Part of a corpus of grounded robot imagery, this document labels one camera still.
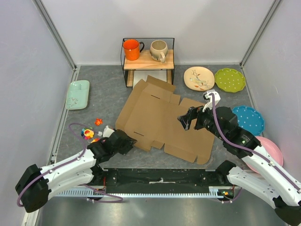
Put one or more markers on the pink plate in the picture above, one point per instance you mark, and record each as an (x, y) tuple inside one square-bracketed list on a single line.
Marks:
[(272, 149)]

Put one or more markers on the mint green divided tray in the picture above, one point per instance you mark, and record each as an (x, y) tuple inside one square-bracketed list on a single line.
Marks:
[(77, 95)]

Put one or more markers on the white square plate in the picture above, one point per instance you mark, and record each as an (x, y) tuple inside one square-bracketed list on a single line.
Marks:
[(144, 78)]

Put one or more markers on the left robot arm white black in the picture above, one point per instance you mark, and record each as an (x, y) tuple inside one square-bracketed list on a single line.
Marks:
[(38, 185)]

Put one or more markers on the orange enamel mug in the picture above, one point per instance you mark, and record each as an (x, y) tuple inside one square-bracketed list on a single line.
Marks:
[(132, 49)]

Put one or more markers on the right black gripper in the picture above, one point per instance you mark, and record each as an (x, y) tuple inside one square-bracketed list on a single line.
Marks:
[(186, 120)]

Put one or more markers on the black wire wooden shelf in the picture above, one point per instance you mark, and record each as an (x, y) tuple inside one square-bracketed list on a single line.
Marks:
[(145, 61)]

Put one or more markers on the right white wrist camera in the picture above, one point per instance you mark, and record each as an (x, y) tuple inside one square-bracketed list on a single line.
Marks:
[(212, 99)]

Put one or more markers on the brown cardboard box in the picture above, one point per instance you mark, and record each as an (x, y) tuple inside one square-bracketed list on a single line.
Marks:
[(150, 116)]

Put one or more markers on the blue dotted plate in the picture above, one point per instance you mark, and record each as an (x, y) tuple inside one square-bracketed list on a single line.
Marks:
[(249, 119)]

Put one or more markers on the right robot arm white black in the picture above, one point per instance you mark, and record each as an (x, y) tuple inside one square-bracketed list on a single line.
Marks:
[(278, 188)]

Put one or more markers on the grey slotted cable duct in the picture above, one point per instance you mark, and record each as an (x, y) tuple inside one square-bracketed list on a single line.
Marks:
[(84, 192)]

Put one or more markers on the beige ceramic mug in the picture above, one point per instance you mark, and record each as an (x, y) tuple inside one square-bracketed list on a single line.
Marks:
[(159, 50)]

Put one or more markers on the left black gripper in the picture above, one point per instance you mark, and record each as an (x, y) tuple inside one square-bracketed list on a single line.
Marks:
[(128, 143)]

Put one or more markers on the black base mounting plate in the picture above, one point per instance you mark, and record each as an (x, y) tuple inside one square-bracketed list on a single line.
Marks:
[(157, 181)]

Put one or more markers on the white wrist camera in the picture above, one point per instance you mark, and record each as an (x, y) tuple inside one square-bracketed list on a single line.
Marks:
[(212, 99), (106, 132)]

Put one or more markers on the beige floral plate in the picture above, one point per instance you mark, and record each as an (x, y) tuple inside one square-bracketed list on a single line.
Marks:
[(199, 78)]

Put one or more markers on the green dotted plate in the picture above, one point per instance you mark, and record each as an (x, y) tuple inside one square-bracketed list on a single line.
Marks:
[(230, 80)]

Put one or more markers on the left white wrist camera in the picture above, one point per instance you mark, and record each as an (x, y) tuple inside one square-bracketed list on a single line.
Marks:
[(106, 132)]

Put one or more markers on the orange maple leaf toy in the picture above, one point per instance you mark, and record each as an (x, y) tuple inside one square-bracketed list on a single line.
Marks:
[(98, 122)]

